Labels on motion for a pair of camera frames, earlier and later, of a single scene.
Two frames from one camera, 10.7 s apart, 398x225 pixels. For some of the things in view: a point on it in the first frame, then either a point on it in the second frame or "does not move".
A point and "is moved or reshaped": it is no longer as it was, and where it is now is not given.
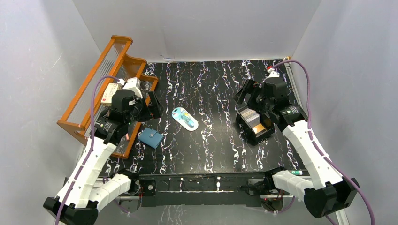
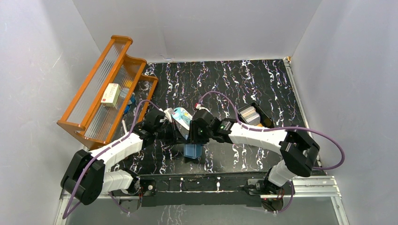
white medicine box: (107, 98) does not move
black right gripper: (250, 86) → (194, 138)
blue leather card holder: (151, 137) is moved or reshaped
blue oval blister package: (183, 117) does not move
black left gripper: (145, 103) → (173, 132)
